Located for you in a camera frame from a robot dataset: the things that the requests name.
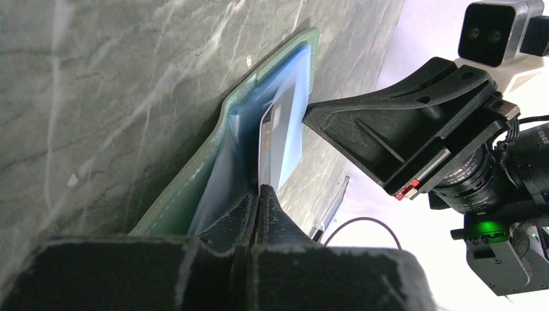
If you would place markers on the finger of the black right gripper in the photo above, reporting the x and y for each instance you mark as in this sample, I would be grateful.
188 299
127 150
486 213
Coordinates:
414 133

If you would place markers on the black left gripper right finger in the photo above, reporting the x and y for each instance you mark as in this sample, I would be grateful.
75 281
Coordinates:
290 272

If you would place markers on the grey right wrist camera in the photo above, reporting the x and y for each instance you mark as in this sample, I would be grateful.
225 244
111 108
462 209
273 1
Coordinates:
497 33

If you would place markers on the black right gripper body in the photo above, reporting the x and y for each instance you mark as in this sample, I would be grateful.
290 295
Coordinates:
496 176

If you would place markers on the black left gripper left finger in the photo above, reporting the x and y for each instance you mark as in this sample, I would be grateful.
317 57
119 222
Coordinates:
205 272

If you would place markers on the silver credit card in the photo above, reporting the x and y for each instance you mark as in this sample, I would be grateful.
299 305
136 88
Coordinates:
281 131

